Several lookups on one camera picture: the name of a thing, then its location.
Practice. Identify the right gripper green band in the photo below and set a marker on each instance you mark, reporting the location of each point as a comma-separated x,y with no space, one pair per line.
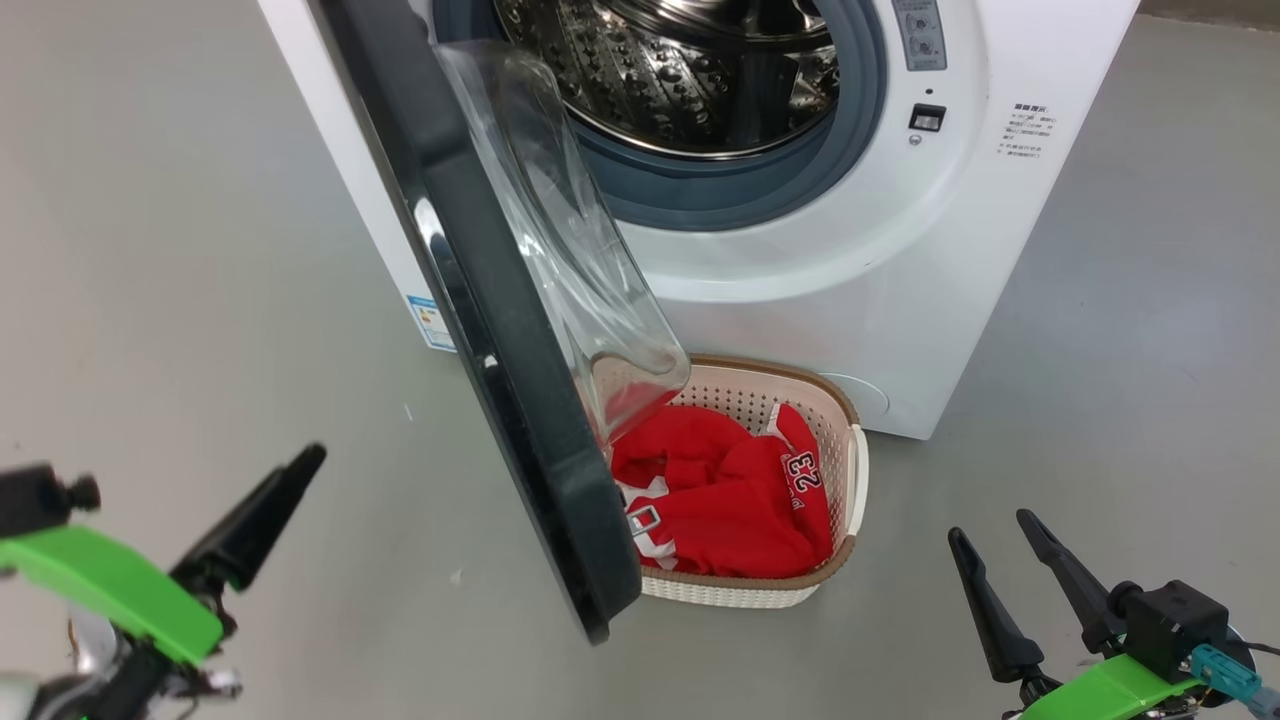
1100,695

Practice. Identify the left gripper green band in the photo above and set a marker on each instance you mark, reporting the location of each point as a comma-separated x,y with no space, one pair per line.
110,590

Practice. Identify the black round glass washer door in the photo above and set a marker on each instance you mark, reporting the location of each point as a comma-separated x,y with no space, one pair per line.
500,350

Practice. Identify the red and white jersey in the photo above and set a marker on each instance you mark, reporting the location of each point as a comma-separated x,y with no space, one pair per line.
720,500

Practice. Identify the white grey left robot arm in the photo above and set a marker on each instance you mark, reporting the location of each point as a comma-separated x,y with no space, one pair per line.
90,645

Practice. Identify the white front-load washing machine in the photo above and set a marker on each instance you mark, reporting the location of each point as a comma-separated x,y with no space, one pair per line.
900,300

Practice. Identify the cream basket with brown rim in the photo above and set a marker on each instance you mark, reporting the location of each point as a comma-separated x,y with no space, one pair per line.
740,395

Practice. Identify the black door lock slot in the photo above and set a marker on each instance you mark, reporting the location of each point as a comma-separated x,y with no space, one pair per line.
927,118

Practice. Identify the grey rubber door gasket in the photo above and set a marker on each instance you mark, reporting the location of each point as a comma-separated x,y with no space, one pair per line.
750,195

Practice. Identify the stainless steel washing machine drum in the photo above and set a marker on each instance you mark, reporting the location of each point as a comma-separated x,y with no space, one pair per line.
650,80

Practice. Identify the blue energy label sticker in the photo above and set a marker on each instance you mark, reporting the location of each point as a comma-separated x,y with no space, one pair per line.
432,325

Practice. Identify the round white filter cover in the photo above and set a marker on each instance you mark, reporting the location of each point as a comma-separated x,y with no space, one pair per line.
865,395

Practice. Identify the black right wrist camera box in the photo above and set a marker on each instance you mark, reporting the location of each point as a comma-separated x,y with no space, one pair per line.
1175,625

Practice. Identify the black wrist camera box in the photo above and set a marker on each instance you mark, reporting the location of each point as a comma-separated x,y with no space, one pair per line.
35,500
1175,625

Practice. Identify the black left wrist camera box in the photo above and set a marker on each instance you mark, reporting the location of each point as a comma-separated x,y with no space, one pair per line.
35,500

